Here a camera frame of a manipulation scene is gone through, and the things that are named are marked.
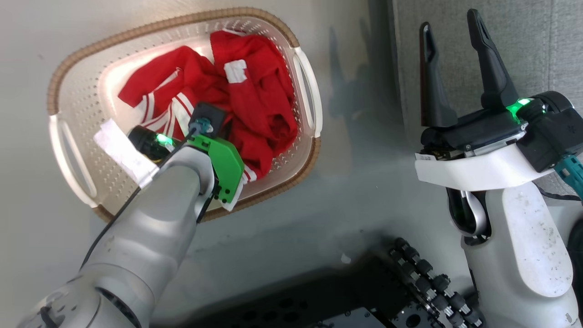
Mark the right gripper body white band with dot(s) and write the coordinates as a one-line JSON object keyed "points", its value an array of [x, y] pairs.
{"points": [[478, 171]]}

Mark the black roller wheel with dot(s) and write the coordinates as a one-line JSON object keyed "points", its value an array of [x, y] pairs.
{"points": [[428, 282]]}

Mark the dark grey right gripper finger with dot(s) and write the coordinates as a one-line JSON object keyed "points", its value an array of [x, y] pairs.
{"points": [[432, 100], [496, 86]]}

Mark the red garment with white trim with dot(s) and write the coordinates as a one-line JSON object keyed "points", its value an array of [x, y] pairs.
{"points": [[259, 105]]}

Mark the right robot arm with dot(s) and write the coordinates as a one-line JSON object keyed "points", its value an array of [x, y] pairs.
{"points": [[533, 246]]}

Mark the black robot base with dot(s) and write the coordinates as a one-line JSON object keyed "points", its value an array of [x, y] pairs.
{"points": [[346, 296]]}

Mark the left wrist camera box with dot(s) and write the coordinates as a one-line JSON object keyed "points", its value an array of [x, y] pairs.
{"points": [[212, 114]]}

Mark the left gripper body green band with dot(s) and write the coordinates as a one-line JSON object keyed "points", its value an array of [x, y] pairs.
{"points": [[225, 171]]}

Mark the white laundry basket brown rim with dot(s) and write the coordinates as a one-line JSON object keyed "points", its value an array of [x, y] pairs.
{"points": [[91, 114]]}

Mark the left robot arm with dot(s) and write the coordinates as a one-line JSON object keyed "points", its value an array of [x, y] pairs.
{"points": [[145, 246]]}

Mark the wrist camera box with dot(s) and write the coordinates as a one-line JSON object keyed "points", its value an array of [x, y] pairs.
{"points": [[212, 114], [555, 132]]}

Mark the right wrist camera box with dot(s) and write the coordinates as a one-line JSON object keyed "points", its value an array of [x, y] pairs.
{"points": [[555, 132]]}

